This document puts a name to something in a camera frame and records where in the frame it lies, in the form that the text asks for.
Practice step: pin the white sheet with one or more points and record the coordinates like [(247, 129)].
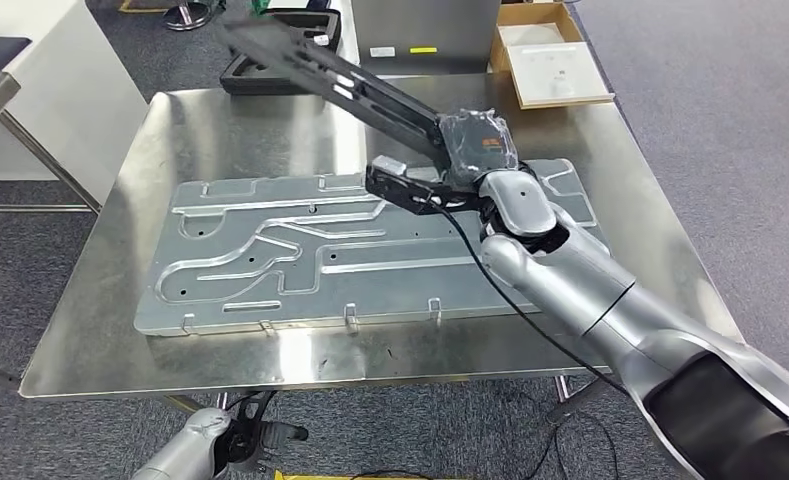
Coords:
[(560, 73)]

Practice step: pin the embossed aluminium plate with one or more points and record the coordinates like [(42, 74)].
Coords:
[(301, 278)]

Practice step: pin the cardboard box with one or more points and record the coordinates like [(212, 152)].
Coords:
[(498, 46)]

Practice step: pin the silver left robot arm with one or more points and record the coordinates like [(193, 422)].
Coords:
[(182, 450)]

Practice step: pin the black plastic frame part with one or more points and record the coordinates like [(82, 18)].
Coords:
[(367, 99)]

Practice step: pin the grey box with labels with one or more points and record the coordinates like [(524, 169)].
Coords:
[(434, 26)]

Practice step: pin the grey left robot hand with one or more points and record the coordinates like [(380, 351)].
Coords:
[(255, 444)]

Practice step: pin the dark blue pad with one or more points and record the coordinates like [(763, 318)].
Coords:
[(10, 53)]

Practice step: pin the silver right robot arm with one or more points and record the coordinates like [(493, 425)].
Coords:
[(566, 278)]

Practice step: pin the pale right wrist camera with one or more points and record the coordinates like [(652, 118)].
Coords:
[(388, 166)]

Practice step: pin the black foam case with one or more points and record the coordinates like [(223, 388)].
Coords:
[(248, 76)]

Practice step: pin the stainless steel workbench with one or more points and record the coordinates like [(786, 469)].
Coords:
[(102, 298)]

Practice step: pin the chrome stool base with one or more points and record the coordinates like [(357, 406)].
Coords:
[(188, 14)]

